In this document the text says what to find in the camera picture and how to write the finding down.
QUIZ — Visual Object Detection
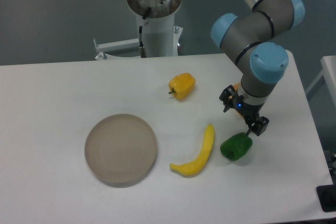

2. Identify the white side table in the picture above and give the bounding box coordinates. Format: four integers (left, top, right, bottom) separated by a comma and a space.
304, 55, 335, 103

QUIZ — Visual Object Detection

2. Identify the beige round plate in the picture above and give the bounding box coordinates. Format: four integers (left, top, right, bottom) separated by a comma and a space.
84, 114, 158, 187

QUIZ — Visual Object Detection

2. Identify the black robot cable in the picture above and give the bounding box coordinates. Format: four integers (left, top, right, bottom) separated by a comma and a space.
138, 6, 152, 58

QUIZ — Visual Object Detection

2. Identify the yellow banana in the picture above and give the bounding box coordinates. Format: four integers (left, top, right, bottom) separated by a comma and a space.
170, 124, 215, 177

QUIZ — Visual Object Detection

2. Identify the yellow bell pepper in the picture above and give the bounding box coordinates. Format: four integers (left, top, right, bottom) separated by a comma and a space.
169, 73, 196, 100

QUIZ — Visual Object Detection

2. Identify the green bell pepper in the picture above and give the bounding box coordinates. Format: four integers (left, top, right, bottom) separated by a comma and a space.
220, 132, 253, 161

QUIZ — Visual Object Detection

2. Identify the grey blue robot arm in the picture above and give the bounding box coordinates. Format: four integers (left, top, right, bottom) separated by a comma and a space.
127, 0, 305, 135

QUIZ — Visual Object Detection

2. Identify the black device at edge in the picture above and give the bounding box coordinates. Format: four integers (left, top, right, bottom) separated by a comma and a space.
316, 185, 335, 212

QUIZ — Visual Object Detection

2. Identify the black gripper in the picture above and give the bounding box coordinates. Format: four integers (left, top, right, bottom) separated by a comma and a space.
219, 85, 269, 136

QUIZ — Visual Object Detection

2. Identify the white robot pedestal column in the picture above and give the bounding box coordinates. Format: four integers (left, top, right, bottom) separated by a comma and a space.
127, 0, 182, 58

